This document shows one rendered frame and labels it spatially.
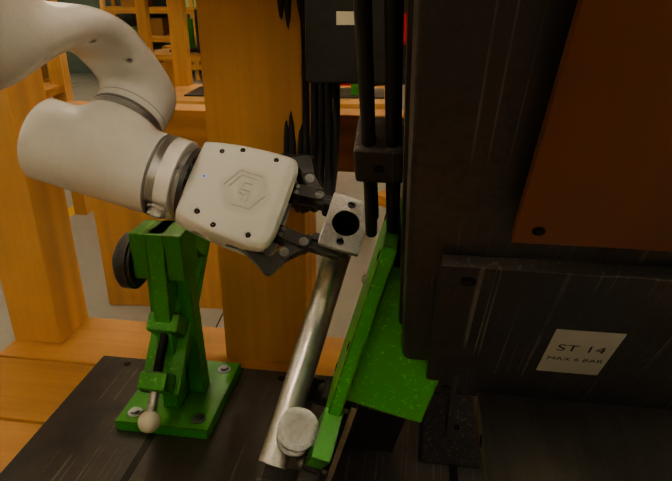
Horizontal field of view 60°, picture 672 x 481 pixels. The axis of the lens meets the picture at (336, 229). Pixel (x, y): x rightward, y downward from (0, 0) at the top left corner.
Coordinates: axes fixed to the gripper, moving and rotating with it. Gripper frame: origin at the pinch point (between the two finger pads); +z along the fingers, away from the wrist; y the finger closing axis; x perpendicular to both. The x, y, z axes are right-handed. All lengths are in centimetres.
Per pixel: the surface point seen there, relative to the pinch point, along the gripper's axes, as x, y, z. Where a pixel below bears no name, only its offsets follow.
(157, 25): 750, 517, -400
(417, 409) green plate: -2.4, -14.6, 11.6
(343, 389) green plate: -3.8, -15.0, 4.9
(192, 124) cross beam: 27.5, 19.5, -27.3
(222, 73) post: 13.3, 21.3, -21.4
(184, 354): 25.1, -14.2, -14.8
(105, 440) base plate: 29.0, -27.4, -21.3
